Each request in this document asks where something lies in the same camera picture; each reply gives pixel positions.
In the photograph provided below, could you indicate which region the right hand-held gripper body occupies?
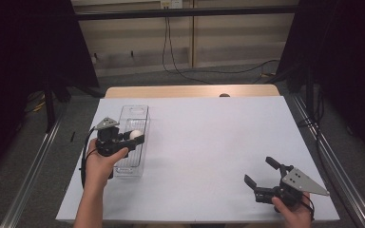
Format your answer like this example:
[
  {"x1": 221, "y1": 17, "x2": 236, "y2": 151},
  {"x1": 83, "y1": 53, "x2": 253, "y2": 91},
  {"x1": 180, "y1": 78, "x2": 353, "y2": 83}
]
[{"x1": 253, "y1": 164, "x2": 331, "y2": 208}]

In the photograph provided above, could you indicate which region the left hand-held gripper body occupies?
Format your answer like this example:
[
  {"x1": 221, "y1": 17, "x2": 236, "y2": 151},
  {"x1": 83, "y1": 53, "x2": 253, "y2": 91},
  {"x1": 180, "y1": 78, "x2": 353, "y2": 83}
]
[{"x1": 93, "y1": 117, "x2": 138, "y2": 158}]

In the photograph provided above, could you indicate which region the clear plastic container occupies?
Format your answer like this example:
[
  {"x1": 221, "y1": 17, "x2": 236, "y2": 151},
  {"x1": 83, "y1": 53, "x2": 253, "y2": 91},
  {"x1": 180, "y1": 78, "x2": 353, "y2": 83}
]
[{"x1": 112, "y1": 104, "x2": 151, "y2": 179}]

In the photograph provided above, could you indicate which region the person's left hand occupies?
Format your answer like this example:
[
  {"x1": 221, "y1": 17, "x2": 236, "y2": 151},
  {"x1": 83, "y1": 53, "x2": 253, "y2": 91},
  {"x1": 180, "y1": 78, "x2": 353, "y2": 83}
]
[{"x1": 84, "y1": 138, "x2": 130, "y2": 191}]

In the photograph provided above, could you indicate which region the person's right hand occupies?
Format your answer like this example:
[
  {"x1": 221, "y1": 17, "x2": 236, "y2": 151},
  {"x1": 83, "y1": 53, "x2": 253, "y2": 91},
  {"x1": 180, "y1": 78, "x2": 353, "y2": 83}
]
[{"x1": 270, "y1": 191, "x2": 315, "y2": 228}]

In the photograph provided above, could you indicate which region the white table cover board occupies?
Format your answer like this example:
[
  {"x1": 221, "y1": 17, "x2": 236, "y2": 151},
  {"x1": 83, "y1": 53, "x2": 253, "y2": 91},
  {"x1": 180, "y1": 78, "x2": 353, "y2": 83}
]
[{"x1": 55, "y1": 95, "x2": 340, "y2": 222}]

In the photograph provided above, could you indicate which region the black metal stand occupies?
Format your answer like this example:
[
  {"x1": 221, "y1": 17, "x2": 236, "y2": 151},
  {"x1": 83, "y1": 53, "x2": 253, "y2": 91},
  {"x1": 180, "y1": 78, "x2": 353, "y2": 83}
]
[
  {"x1": 303, "y1": 67, "x2": 317, "y2": 124},
  {"x1": 42, "y1": 75, "x2": 106, "y2": 133}
]

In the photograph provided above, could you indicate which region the dark curtain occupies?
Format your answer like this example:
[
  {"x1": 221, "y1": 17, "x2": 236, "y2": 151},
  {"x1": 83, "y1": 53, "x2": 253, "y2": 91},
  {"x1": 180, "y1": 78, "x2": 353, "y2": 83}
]
[
  {"x1": 277, "y1": 0, "x2": 365, "y2": 167},
  {"x1": 0, "y1": 0, "x2": 101, "y2": 180}
]

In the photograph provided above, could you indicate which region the black horizontal bar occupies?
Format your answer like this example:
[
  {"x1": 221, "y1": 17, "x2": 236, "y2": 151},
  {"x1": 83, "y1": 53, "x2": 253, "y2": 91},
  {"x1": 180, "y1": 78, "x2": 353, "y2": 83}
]
[{"x1": 74, "y1": 5, "x2": 298, "y2": 22}]

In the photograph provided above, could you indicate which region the right hand-held gripper cable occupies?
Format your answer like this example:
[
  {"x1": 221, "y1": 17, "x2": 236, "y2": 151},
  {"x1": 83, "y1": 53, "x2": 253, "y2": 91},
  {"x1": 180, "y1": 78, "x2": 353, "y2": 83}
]
[{"x1": 302, "y1": 193, "x2": 316, "y2": 221}]

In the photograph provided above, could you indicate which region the hand-held gripper cable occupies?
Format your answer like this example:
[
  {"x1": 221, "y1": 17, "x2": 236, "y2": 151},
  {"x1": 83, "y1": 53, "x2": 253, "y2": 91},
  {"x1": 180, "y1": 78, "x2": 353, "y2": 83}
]
[
  {"x1": 80, "y1": 126, "x2": 98, "y2": 190},
  {"x1": 302, "y1": 193, "x2": 316, "y2": 221}
]

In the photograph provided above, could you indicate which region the left hand-held gripper cable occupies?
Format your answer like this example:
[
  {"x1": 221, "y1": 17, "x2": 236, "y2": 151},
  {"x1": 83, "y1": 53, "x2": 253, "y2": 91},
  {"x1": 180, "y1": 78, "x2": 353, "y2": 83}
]
[{"x1": 80, "y1": 126, "x2": 98, "y2": 190}]

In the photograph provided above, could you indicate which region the aluminium floor rail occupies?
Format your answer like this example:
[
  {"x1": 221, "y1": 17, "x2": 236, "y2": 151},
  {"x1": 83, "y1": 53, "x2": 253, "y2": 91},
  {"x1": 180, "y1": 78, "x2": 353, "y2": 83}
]
[
  {"x1": 289, "y1": 94, "x2": 365, "y2": 228},
  {"x1": 0, "y1": 117, "x2": 63, "y2": 228}
]

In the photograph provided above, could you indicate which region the yellow cable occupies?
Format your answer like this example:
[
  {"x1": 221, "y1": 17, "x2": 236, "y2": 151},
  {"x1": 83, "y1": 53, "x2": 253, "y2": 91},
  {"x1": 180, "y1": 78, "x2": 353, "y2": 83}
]
[{"x1": 30, "y1": 94, "x2": 48, "y2": 114}]

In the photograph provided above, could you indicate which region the black cable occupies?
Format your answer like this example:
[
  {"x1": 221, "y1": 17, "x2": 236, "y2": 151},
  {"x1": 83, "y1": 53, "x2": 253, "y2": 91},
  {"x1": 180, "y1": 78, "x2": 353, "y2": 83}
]
[
  {"x1": 162, "y1": 16, "x2": 215, "y2": 86},
  {"x1": 165, "y1": 16, "x2": 281, "y2": 76}
]

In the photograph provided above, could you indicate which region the white wall socket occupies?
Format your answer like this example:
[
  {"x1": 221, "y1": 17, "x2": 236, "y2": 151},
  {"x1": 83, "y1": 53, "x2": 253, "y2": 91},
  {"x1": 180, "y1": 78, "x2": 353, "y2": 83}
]
[{"x1": 160, "y1": 0, "x2": 183, "y2": 10}]

